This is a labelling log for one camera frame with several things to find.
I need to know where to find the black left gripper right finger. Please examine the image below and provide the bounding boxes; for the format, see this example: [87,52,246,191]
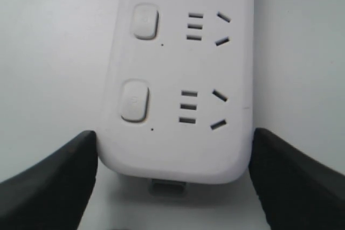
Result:
[249,128,344,229]

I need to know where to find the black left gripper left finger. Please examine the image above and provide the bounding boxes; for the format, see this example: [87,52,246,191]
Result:
[1,130,98,229]

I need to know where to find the white five-outlet power strip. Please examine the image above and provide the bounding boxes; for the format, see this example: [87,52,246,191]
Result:
[97,0,254,185]

